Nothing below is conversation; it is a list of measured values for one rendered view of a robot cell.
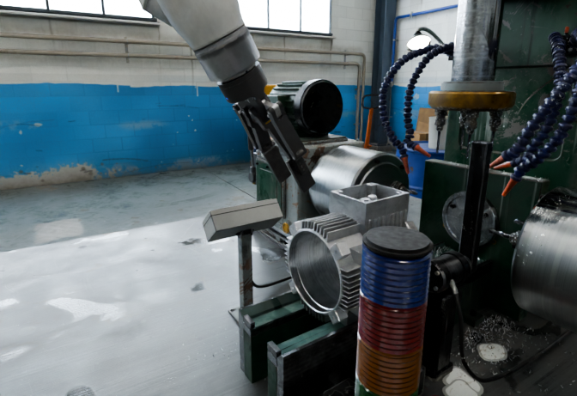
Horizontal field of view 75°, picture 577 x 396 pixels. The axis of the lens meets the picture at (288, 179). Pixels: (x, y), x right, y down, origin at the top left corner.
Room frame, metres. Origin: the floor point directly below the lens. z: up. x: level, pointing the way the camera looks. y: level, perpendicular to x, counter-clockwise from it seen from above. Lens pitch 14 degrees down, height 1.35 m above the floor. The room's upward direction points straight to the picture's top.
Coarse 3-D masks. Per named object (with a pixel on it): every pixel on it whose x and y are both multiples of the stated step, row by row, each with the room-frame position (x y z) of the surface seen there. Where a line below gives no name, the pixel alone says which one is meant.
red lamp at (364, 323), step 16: (368, 304) 0.29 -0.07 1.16; (368, 320) 0.29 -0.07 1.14; (384, 320) 0.28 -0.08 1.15; (400, 320) 0.28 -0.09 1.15; (416, 320) 0.28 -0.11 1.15; (368, 336) 0.29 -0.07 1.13; (384, 336) 0.28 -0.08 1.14; (400, 336) 0.28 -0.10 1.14; (416, 336) 0.28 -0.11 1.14; (384, 352) 0.28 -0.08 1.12; (400, 352) 0.28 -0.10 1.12
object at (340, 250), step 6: (294, 222) 0.68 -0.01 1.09; (300, 222) 0.69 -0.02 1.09; (408, 222) 0.68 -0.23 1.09; (294, 228) 0.68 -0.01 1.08; (300, 228) 0.68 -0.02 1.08; (414, 228) 0.68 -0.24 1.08; (294, 234) 0.68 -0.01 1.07; (336, 246) 0.58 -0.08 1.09; (342, 246) 0.58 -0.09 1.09; (336, 252) 0.58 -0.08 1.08; (342, 252) 0.57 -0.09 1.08; (348, 252) 0.58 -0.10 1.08; (336, 258) 0.58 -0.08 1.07; (342, 258) 0.58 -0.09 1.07; (294, 288) 0.68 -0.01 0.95; (294, 294) 0.68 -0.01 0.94; (336, 312) 0.58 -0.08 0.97; (342, 312) 0.58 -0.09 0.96; (330, 318) 0.59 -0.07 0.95; (336, 318) 0.57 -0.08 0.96; (342, 318) 0.57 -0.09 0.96
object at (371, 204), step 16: (336, 192) 0.70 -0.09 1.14; (352, 192) 0.75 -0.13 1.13; (368, 192) 0.77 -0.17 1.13; (384, 192) 0.75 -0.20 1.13; (400, 192) 0.71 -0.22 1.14; (336, 208) 0.70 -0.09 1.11; (352, 208) 0.66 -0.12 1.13; (368, 208) 0.64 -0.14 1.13; (384, 208) 0.66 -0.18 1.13; (400, 208) 0.69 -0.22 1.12; (368, 224) 0.64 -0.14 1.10; (384, 224) 0.66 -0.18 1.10; (400, 224) 0.69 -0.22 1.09
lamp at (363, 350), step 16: (368, 352) 0.29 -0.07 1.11; (416, 352) 0.28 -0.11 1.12; (368, 368) 0.29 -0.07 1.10; (384, 368) 0.28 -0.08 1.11; (400, 368) 0.28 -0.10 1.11; (416, 368) 0.29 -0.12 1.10; (368, 384) 0.29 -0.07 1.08; (384, 384) 0.28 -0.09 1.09; (400, 384) 0.28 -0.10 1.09; (416, 384) 0.29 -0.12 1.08
